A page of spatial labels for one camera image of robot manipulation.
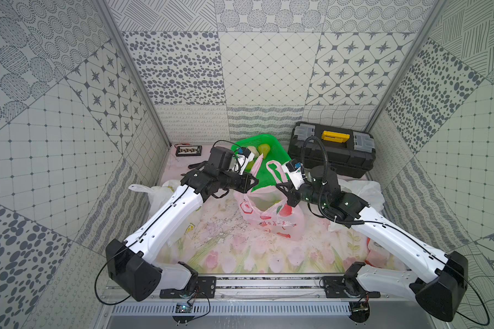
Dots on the red white work glove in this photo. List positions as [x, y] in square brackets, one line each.
[378, 256]

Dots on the aluminium front rail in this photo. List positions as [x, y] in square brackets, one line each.
[288, 287]

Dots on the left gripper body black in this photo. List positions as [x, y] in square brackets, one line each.
[244, 181]

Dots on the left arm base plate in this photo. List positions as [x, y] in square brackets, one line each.
[205, 286]

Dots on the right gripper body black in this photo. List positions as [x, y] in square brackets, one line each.
[307, 194]

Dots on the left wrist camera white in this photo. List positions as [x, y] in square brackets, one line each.
[243, 157]

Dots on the black toolbox yellow handle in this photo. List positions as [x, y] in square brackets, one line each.
[350, 153]

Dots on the green pear top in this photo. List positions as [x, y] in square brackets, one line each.
[264, 150]

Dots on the pink plastic bag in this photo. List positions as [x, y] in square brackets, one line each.
[266, 209]

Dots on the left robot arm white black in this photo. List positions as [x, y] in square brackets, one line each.
[132, 263]

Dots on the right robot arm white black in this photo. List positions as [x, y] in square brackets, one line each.
[435, 280]

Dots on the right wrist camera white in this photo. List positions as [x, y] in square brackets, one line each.
[295, 171]

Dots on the black screw bit case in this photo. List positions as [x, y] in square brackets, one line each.
[189, 150]

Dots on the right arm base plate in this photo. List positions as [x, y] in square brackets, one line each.
[339, 287]

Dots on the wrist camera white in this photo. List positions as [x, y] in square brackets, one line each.
[295, 171]
[243, 157]

